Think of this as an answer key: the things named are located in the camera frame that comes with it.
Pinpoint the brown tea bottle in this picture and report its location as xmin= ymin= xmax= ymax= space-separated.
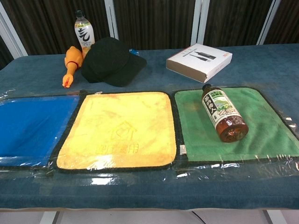
xmin=202 ymin=83 xmax=249 ymax=143

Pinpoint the orange rubber chicken toy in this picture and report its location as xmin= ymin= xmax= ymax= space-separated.
xmin=62 ymin=46 xmax=84 ymax=89

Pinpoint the white partition frame post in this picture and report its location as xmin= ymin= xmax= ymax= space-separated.
xmin=256 ymin=0 xmax=285 ymax=45
xmin=0 ymin=9 xmax=28 ymax=62
xmin=191 ymin=0 xmax=210 ymax=46
xmin=104 ymin=0 xmax=119 ymax=41

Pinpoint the blue table cover cloth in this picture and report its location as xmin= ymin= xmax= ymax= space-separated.
xmin=0 ymin=43 xmax=299 ymax=210

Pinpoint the clear white-label drink bottle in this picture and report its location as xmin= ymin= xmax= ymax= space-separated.
xmin=74 ymin=9 xmax=96 ymax=56

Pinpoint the white table leg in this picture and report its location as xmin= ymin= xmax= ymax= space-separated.
xmin=39 ymin=211 xmax=59 ymax=224
xmin=262 ymin=210 xmax=281 ymax=224

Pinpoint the green cloth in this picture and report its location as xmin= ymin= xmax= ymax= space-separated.
xmin=174 ymin=88 xmax=299 ymax=162

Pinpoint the yellow cloth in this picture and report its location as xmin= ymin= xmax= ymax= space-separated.
xmin=57 ymin=91 xmax=177 ymax=170

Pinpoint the black baseball cap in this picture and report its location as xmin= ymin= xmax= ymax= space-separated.
xmin=80 ymin=36 xmax=147 ymax=87

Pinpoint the clear plastic sheet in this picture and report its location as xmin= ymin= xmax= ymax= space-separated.
xmin=0 ymin=83 xmax=299 ymax=185

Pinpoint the white cardboard box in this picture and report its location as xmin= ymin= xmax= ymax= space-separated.
xmin=166 ymin=43 xmax=234 ymax=84

